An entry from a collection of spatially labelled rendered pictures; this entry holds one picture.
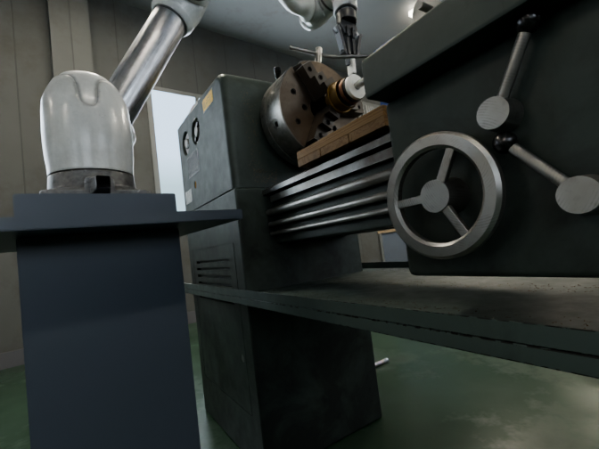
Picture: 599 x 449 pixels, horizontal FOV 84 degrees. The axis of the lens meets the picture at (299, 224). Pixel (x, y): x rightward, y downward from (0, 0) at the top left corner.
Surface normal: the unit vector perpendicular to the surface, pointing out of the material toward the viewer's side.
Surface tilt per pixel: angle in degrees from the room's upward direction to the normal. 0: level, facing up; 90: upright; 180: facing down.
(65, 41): 90
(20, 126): 90
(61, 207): 90
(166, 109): 90
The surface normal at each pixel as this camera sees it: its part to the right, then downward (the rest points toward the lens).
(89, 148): 0.49, -0.07
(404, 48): -0.84, 0.07
